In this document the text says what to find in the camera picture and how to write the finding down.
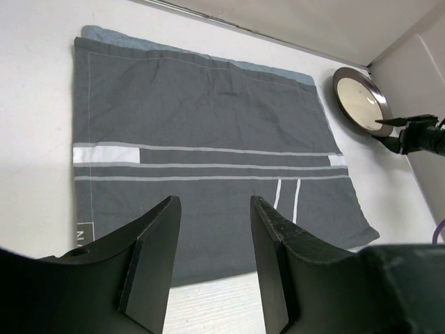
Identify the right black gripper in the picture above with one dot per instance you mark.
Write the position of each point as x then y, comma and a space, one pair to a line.
421, 133

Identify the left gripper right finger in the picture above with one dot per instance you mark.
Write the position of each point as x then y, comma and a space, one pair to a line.
310, 286

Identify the round metal plate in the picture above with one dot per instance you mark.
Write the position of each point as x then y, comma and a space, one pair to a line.
361, 101

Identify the grey striped cloth placemat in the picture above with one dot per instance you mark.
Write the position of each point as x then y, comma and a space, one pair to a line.
152, 121

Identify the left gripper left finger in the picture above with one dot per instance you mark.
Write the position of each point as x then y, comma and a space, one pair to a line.
119, 283

